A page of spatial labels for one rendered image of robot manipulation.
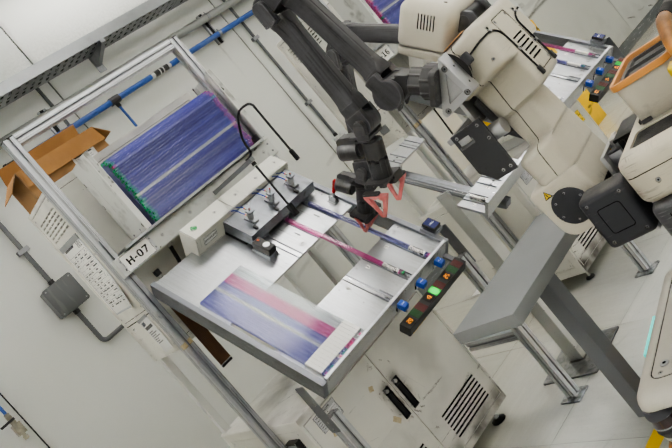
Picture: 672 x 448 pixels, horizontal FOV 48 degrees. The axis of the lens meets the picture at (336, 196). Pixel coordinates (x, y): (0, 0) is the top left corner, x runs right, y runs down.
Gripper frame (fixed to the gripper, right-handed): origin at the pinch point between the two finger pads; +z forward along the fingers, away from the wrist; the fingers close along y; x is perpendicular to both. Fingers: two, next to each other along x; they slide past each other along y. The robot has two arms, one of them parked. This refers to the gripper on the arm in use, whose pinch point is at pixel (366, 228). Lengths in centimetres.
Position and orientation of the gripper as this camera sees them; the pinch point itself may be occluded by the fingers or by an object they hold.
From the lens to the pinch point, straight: 262.1
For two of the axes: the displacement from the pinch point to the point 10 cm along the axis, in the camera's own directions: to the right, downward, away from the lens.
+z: 0.7, 7.6, 6.5
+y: -6.0, 5.5, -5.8
